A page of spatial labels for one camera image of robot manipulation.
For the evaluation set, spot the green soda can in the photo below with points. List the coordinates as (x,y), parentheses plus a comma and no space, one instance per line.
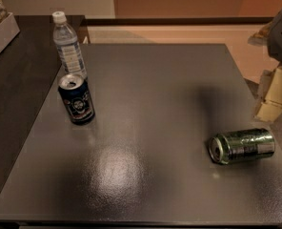
(228,148)

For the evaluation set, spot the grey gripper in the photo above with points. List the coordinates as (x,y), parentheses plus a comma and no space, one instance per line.
(269,107)

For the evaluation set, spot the clear plastic water bottle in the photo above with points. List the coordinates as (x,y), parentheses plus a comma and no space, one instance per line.
(67,45)

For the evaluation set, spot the dark blue soda can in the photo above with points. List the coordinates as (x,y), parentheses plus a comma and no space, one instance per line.
(76,97)

